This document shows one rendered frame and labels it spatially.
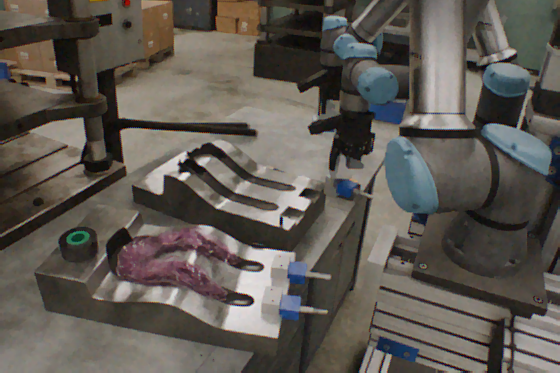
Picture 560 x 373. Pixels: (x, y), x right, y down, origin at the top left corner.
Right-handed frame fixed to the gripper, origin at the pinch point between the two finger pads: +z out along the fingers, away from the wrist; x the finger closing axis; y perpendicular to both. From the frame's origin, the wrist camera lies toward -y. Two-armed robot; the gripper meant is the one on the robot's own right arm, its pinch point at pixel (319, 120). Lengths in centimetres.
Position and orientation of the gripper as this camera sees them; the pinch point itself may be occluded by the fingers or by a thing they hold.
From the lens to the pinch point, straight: 152.9
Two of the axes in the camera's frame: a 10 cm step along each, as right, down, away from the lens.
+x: -0.4, -4.6, 8.9
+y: 10.0, 0.3, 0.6
